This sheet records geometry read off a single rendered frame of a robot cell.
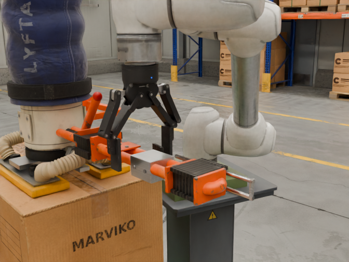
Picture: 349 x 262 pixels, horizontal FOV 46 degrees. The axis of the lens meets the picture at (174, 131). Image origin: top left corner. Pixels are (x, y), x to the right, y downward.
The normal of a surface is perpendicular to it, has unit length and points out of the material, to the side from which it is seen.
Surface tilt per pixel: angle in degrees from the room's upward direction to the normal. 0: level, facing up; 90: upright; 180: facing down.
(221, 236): 90
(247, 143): 124
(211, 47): 90
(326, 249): 0
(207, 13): 114
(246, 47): 133
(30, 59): 76
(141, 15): 102
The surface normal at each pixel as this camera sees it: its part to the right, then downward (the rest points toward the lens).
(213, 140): -0.20, 0.27
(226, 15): -0.07, 0.71
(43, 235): 0.65, 0.18
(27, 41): -0.15, 0.53
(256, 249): -0.01, -0.97
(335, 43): -0.69, 0.19
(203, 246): 0.44, 0.22
